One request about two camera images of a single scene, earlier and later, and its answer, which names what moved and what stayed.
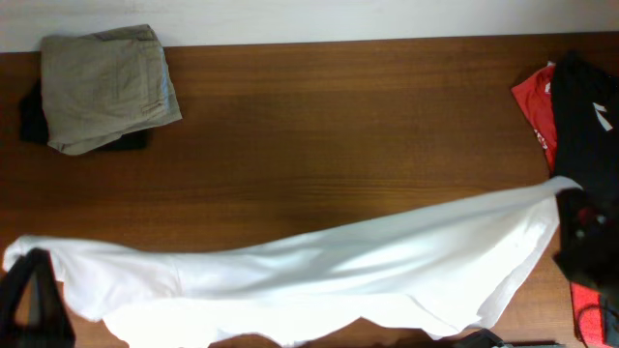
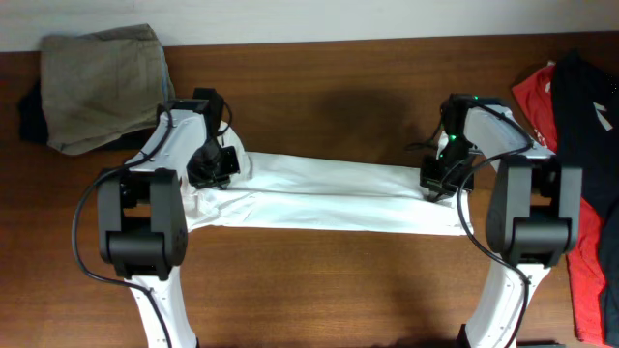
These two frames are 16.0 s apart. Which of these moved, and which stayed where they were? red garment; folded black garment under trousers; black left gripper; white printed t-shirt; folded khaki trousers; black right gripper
Moved: black right gripper; black left gripper; white printed t-shirt
Stayed: red garment; folded khaki trousers; folded black garment under trousers
